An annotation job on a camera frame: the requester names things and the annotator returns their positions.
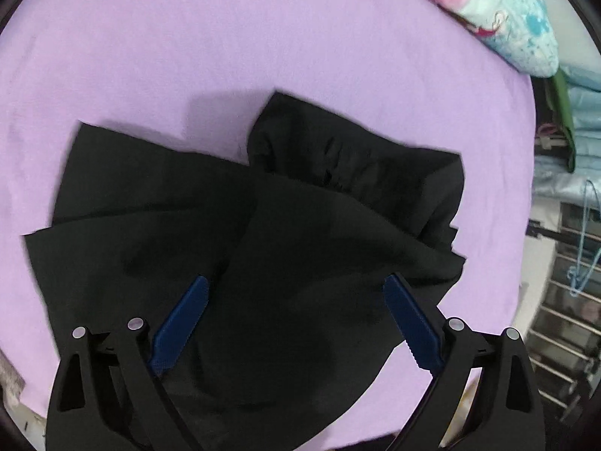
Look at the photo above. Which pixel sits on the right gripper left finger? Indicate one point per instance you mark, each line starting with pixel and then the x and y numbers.
pixel 83 415

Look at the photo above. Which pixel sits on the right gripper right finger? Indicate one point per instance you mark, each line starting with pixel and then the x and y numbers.
pixel 506 413

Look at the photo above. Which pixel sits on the black jacket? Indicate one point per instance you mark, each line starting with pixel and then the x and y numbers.
pixel 296 245

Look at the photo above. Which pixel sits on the metal window railing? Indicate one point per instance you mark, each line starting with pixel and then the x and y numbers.
pixel 559 306

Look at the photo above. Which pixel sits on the grey knit sweater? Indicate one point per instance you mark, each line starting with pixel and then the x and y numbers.
pixel 11 381

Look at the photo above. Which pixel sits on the light blue curtain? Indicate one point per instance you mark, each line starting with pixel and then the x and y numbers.
pixel 567 150

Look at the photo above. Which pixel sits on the green cloth on stand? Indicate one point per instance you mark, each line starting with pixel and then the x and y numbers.
pixel 557 99

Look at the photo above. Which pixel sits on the purple bed sheet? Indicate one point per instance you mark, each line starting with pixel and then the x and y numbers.
pixel 193 74

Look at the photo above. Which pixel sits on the floral rolled quilt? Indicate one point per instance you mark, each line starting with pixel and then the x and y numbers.
pixel 517 30

